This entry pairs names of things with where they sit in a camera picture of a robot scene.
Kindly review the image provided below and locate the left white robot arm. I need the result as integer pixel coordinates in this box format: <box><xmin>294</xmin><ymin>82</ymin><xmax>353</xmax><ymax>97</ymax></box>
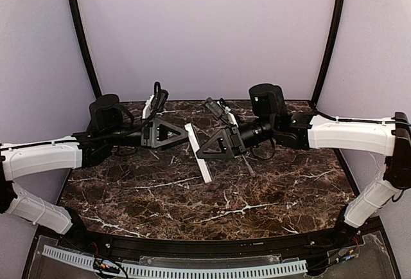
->
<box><xmin>1</xmin><ymin>91</ymin><xmax>188</xmax><ymax>235</ymax></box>

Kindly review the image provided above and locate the black front table rail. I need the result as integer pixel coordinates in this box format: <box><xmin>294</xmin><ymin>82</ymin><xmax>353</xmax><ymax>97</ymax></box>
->
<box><xmin>74</xmin><ymin>229</ymin><xmax>337</xmax><ymax>260</ymax></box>

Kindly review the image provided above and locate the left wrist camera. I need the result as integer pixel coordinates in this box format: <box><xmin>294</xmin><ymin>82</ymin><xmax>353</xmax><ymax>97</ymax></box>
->
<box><xmin>151</xmin><ymin>81</ymin><xmax>169</xmax><ymax>113</ymax></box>

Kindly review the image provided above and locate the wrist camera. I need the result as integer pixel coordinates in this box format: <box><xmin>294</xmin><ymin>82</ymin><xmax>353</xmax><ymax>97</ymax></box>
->
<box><xmin>204</xmin><ymin>97</ymin><xmax>225</xmax><ymax>120</ymax></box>
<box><xmin>151</xmin><ymin>81</ymin><xmax>169</xmax><ymax>113</ymax></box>

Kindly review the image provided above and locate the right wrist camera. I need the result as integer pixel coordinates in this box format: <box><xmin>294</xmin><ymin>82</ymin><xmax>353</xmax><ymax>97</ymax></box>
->
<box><xmin>204</xmin><ymin>97</ymin><xmax>225</xmax><ymax>120</ymax></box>

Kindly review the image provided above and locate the left black frame post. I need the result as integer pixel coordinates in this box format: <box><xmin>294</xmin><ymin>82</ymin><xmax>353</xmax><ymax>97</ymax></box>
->
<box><xmin>68</xmin><ymin>0</ymin><xmax>102</xmax><ymax>98</ymax></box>

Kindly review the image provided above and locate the white slotted cable duct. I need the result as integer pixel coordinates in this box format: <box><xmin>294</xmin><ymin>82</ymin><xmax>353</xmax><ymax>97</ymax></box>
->
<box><xmin>42</xmin><ymin>245</ymin><xmax>308</xmax><ymax>278</ymax></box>

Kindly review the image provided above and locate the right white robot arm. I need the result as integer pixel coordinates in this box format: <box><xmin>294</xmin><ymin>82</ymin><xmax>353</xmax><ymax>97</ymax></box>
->
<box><xmin>195</xmin><ymin>84</ymin><xmax>410</xmax><ymax>242</ymax></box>

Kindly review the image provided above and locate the white remote control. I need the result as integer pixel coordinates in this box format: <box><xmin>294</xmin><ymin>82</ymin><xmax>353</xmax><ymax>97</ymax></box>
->
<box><xmin>184</xmin><ymin>122</ymin><xmax>213</xmax><ymax>184</ymax></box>

